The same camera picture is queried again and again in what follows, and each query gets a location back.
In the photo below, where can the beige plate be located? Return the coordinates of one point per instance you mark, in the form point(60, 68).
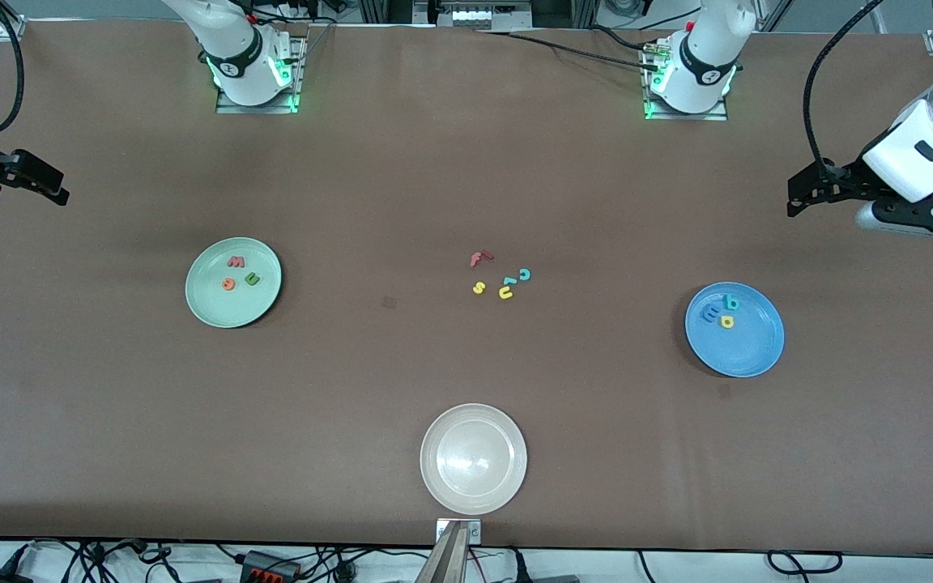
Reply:
point(475, 457)

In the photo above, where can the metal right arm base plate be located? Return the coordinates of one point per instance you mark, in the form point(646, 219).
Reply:
point(227, 108)

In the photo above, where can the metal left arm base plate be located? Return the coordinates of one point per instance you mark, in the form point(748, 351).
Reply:
point(717, 117)

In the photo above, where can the black orange power strip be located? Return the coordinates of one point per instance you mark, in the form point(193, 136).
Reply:
point(260, 563)

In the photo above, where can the blue letter m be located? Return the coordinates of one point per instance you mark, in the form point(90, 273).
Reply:
point(710, 313)

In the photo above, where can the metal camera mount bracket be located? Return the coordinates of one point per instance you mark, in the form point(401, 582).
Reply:
point(475, 532)

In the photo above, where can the green plate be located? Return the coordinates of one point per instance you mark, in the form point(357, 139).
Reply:
point(215, 308)

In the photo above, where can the black power adapter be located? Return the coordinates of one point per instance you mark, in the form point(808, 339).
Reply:
point(1, 576)

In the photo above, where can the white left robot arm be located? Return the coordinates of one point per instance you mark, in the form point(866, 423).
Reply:
point(705, 81)

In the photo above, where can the grey control box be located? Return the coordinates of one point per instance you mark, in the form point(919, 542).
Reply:
point(475, 16)

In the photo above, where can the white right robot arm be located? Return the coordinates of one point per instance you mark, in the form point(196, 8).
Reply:
point(244, 77)

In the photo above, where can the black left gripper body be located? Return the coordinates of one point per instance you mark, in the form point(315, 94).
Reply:
point(845, 179)

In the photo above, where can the blue plate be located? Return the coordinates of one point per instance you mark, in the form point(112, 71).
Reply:
point(746, 348)

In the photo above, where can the grey camera pole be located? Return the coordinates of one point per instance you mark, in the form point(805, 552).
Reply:
point(444, 563)

